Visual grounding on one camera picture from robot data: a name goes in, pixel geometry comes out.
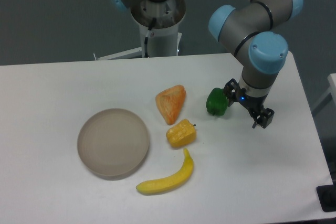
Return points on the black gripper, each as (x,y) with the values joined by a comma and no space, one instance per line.
(262,116)

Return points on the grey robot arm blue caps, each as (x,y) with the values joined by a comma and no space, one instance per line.
(246,33)

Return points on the green toy pepper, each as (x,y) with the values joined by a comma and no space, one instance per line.
(217,102)

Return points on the yellow toy pepper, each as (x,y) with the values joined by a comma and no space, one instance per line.
(182,134)

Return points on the orange toy bread wedge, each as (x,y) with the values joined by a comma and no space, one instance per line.
(170,102)

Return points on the white furniture at right edge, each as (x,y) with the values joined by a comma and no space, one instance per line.
(327,96)

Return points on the black device at table edge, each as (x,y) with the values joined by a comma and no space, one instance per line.
(326,195)

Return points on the yellow toy banana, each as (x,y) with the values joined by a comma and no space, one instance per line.
(172,182)

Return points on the beige round plate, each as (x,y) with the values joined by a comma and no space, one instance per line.
(113,143)

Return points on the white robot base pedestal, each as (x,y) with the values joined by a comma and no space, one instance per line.
(158,28)

